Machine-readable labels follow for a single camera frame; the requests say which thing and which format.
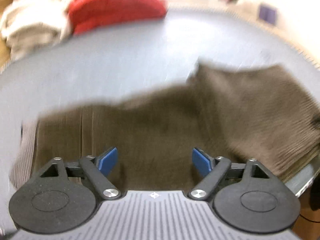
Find brown corduroy pants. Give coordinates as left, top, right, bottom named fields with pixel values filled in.
left=9, top=62, right=319, bottom=191

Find beige folded blanket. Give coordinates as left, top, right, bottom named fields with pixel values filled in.
left=1, top=0, right=73, bottom=61

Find red folded blanket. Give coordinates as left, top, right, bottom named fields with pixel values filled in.
left=68, top=0, right=168, bottom=35

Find purple wall panel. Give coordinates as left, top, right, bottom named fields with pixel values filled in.
left=258, top=4, right=277, bottom=25

